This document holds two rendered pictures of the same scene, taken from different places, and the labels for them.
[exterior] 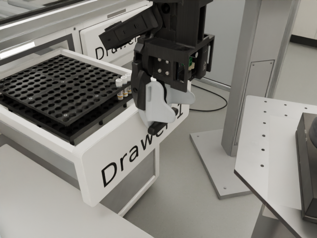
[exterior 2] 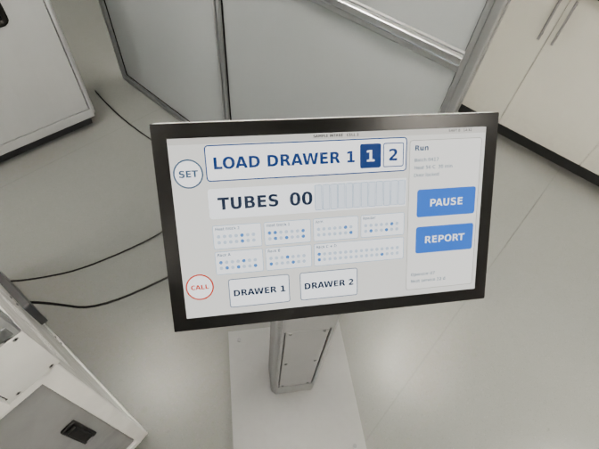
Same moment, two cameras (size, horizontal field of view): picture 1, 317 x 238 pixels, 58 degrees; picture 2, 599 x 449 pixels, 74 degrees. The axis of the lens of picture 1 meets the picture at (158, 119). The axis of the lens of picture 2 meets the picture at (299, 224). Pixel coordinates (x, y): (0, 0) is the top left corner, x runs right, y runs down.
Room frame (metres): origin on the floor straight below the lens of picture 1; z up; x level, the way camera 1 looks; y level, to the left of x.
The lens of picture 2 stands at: (0.82, -0.41, 1.56)
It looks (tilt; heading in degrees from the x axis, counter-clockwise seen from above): 53 degrees down; 358
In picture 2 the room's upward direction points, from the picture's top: 7 degrees clockwise
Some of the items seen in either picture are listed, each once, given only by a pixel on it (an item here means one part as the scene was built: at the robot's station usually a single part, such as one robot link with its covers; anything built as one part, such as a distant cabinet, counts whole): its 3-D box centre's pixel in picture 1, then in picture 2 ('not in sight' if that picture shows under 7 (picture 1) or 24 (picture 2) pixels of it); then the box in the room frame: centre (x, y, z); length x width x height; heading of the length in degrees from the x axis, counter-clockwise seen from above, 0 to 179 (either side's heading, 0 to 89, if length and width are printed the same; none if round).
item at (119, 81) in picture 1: (119, 90); not in sight; (0.49, 0.08, 0.89); 0.01 x 0.01 x 0.05
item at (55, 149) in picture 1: (63, 96); not in sight; (0.50, 0.20, 0.86); 0.40 x 0.26 x 0.06; 56
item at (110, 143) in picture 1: (144, 128); not in sight; (0.39, 0.02, 0.87); 0.29 x 0.02 x 0.11; 146
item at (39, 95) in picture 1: (65, 95); not in sight; (0.50, 0.19, 0.87); 0.22 x 0.18 x 0.06; 56
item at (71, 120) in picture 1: (100, 98); not in sight; (0.44, 0.11, 0.90); 0.18 x 0.02 x 0.01; 146
